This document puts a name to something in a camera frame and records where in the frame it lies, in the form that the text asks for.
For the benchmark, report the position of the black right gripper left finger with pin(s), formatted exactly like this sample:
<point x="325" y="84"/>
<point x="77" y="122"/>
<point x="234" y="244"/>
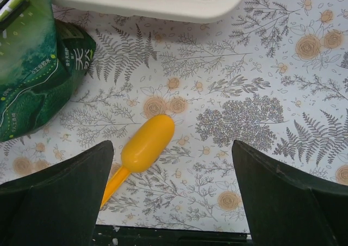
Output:
<point x="58" y="205"/>

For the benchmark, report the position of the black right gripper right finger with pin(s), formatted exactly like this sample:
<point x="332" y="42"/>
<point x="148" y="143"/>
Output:
<point x="285" y="205"/>

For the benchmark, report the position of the yellow plastic litter scoop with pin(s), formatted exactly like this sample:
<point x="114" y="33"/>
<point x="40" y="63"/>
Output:
<point x="141" y="151"/>

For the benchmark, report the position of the green cat litter bag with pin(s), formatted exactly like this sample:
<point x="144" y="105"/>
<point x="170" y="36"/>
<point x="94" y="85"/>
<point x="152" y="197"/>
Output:
<point x="43" y="61"/>

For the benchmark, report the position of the white and orange litter box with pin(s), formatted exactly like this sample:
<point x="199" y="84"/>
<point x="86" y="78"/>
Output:
<point x="152" y="1"/>

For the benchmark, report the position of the floral patterned table mat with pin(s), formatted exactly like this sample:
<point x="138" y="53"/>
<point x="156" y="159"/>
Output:
<point x="272" y="74"/>

